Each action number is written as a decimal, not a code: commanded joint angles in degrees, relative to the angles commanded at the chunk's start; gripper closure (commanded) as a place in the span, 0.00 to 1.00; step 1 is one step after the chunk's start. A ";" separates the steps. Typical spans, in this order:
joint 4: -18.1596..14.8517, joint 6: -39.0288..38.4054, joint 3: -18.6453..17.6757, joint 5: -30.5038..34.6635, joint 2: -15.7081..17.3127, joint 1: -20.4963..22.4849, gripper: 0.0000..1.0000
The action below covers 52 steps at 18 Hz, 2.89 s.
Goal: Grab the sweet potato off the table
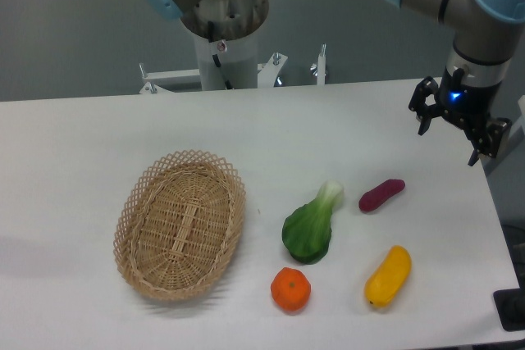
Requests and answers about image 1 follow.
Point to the orange tangerine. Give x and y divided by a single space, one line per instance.
290 289

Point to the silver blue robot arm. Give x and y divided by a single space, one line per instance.
486 36

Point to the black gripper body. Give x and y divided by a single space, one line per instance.
466 93

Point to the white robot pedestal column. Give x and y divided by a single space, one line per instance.
227 64

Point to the oval wicker basket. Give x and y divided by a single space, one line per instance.
180 226

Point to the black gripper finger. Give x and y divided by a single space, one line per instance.
488 138
418 103

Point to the purple sweet potato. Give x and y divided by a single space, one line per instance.
374 198

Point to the black device at table edge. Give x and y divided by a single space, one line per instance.
510 307

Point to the white metal mounting frame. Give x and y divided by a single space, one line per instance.
186 80

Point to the green bok choy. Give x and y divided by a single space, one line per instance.
306 232

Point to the yellow mango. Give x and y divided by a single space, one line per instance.
387 280

